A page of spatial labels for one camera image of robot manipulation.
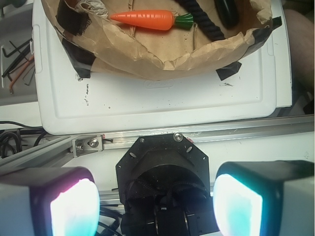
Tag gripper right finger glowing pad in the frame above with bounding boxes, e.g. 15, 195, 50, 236
213, 160, 315, 236

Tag brown paper bag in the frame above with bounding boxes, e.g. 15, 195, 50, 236
42, 0, 273, 81

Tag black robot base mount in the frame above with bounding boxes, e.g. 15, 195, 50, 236
116, 133, 219, 236

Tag aluminium frame rail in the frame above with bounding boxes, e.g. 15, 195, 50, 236
0, 115, 315, 174

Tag black hex key set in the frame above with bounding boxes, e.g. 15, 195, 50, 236
0, 38, 35, 89

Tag dark blue rope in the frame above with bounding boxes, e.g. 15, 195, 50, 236
175, 0, 225, 41

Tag orange plastic toy carrot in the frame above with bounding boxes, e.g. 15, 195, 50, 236
110, 9, 194, 31

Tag crumpled grey paper ball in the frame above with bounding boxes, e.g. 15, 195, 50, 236
74, 0, 108, 18

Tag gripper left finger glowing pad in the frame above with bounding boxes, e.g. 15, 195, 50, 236
0, 167, 100, 236

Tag orange handled tool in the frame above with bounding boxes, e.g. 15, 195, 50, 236
9, 55, 34, 94

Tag black oval object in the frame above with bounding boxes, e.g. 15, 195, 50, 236
215, 0, 239, 29

